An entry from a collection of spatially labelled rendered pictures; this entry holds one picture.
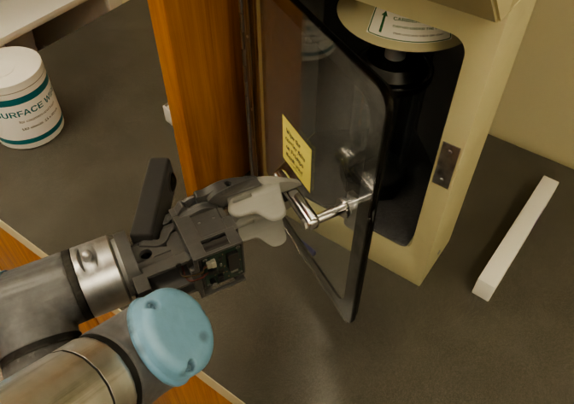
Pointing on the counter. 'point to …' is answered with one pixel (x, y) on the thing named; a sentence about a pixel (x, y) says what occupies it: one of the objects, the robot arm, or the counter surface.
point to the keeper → (446, 165)
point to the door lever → (308, 218)
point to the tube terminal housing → (508, 31)
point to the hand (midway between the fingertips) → (286, 188)
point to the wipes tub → (26, 100)
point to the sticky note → (296, 153)
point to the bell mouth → (391, 28)
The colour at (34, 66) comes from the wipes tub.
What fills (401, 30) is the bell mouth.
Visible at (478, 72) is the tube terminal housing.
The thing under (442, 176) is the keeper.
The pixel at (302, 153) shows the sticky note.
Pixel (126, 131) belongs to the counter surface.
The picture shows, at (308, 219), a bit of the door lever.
